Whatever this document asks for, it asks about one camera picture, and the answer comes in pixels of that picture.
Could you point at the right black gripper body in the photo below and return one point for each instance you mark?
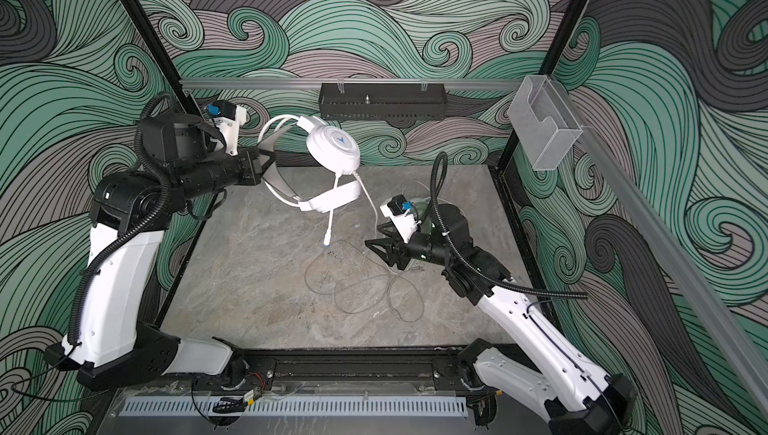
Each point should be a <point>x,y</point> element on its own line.
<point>427,248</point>

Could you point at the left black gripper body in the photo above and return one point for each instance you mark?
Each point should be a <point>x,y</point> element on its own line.
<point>226,172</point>

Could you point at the white over-ear headphones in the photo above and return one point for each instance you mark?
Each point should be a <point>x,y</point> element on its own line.
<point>330,146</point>

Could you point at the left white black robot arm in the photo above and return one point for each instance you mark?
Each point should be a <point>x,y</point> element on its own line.
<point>181,157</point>

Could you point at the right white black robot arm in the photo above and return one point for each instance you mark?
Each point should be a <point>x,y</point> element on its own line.
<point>567,390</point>

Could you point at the green over-ear headphones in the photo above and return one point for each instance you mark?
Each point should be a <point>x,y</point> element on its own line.
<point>424,208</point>

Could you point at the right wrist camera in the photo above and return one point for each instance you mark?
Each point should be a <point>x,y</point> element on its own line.
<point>401,218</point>

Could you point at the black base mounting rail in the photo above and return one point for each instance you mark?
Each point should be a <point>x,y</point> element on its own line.
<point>431,367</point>

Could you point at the black perforated wall tray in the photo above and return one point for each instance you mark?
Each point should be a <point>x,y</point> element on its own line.
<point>398,102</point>

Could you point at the white slotted cable duct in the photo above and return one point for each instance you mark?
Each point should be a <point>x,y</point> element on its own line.
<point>303,406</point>

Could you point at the clear plastic wall bin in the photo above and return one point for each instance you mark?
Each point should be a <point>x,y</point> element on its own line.
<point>544,119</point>

